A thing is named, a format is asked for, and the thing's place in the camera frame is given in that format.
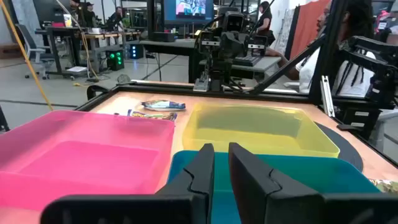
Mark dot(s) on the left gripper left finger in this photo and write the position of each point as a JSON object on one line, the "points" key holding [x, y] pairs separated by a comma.
{"points": [[186, 205]]}

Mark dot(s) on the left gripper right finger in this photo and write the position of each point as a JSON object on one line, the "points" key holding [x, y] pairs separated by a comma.
{"points": [[264, 199]]}

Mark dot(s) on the granola bar green blue wrapper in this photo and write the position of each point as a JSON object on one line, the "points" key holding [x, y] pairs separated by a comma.
{"points": [[387, 186]]}

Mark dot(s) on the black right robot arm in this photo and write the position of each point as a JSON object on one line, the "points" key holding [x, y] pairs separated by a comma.
{"points": [[217, 74]]}

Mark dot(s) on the granola bar blue white wrapper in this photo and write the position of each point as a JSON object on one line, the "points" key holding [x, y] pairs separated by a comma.
{"points": [[163, 105]]}

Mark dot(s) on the granola bar colourful chewy wrapper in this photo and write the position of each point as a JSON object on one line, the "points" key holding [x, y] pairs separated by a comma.
{"points": [[152, 115]]}

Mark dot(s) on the black keyboard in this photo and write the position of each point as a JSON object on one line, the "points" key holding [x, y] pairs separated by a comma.
{"points": [[247, 60]]}

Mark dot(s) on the person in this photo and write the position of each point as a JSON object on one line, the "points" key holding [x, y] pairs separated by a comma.
{"points": [[265, 21], [342, 59], [88, 14], [115, 18]]}

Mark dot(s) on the teal blue plastic bin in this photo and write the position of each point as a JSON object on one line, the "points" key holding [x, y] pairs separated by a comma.
{"points": [[311, 174]]}

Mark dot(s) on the grey office desk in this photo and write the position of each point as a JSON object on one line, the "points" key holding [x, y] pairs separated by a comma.
{"points": [[174, 46]]}

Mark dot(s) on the yellow translucent plastic bin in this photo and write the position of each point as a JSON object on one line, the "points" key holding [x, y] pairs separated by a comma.
{"points": [[258, 130]]}

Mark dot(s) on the orange curtain panel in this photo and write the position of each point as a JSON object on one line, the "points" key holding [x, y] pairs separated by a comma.
{"points": [[306, 28]]}

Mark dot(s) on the dark round woven mat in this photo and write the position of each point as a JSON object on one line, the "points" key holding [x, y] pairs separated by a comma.
{"points": [[345, 146]]}

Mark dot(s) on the computer tower blue lights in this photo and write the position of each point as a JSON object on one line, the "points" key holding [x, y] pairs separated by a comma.
{"points": [[136, 51]]}

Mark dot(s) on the pink plastic bin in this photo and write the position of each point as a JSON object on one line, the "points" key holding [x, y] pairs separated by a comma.
{"points": [[87, 155]]}

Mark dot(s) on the computer tower green lights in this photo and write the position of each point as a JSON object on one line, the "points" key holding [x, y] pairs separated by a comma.
{"points": [[115, 59]]}

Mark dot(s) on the wooden top workbench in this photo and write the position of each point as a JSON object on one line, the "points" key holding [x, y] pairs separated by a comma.
{"points": [[102, 35]]}

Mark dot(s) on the grey office chair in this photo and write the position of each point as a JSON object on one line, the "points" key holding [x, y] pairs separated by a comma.
{"points": [[34, 49]]}

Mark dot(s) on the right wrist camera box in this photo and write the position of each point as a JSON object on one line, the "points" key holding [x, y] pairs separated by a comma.
{"points": [[234, 21]]}

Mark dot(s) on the large wall display screen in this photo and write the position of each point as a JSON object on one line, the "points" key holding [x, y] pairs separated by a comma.
{"points": [[188, 11]]}

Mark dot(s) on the black table frame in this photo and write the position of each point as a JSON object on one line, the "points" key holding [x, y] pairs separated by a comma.
{"points": [[186, 90]]}

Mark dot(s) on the silver metal bracket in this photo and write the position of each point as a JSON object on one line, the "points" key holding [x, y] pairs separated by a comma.
{"points": [[328, 96]]}

